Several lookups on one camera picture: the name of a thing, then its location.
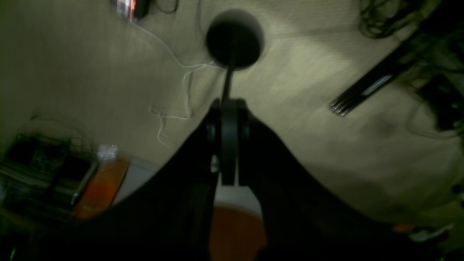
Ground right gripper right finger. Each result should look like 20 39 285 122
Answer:
229 99 443 261

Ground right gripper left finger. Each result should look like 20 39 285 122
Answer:
22 99 220 261

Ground orange plastic bottle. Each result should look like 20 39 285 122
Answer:
73 144 130 221

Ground black round stand base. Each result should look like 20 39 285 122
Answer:
204 9 265 102

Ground black tripod legs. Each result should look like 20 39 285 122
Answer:
329 36 435 117

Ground white thin cable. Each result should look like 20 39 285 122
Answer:
127 18 221 149

